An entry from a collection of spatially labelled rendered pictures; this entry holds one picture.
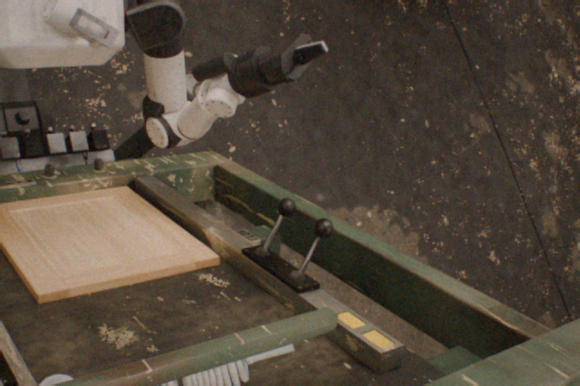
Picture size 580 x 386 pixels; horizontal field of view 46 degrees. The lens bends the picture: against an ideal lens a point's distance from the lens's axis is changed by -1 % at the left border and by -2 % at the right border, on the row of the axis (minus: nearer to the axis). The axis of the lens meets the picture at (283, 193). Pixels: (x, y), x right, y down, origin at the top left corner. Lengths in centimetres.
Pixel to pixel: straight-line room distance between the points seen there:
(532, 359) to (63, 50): 101
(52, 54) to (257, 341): 89
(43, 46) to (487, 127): 314
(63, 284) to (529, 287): 319
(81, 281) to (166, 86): 50
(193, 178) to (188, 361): 129
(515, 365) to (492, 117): 327
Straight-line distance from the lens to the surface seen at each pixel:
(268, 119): 319
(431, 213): 367
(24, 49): 141
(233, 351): 68
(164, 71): 156
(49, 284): 134
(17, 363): 102
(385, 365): 114
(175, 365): 66
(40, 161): 195
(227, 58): 138
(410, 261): 142
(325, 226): 127
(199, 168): 192
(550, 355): 108
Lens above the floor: 258
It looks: 55 degrees down
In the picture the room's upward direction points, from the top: 67 degrees clockwise
